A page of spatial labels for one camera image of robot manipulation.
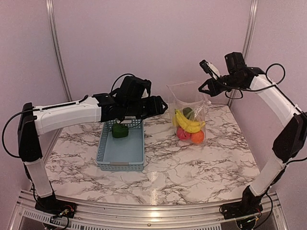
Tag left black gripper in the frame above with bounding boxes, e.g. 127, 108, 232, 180
125, 95, 168, 119

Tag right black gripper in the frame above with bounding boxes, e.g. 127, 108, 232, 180
198, 73, 244, 97

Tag clear zip top bag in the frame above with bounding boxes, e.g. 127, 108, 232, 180
167, 80, 211, 145

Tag red toy apple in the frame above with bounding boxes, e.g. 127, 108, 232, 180
176, 127, 191, 141

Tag yellow toy bananas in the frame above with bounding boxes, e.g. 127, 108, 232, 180
175, 109, 205, 134

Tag orange toy orange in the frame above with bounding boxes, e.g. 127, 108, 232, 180
190, 130, 205, 144

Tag dark green toy pepper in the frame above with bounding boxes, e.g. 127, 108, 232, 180
111, 123, 129, 138

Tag yellow toy pear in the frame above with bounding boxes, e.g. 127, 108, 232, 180
172, 115, 179, 127

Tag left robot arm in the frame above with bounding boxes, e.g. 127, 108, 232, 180
1, 93, 168, 214

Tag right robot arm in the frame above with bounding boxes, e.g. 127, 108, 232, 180
199, 62, 307, 219

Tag light blue plastic basket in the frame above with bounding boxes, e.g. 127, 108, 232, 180
95, 117, 145, 172

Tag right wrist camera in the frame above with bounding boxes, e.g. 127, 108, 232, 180
199, 51, 246, 80

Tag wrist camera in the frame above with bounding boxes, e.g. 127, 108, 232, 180
109, 73, 152, 101
199, 51, 246, 80

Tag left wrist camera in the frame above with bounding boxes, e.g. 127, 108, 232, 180
109, 73, 152, 101

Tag right aluminium frame post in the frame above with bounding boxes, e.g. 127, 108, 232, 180
227, 0, 259, 107

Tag aluminium frame post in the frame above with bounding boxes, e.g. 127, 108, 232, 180
46, 0, 72, 102
227, 0, 259, 107

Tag left aluminium frame post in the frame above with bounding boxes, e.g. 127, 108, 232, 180
46, 0, 72, 102

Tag front aluminium rail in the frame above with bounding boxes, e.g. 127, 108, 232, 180
7, 190, 288, 230

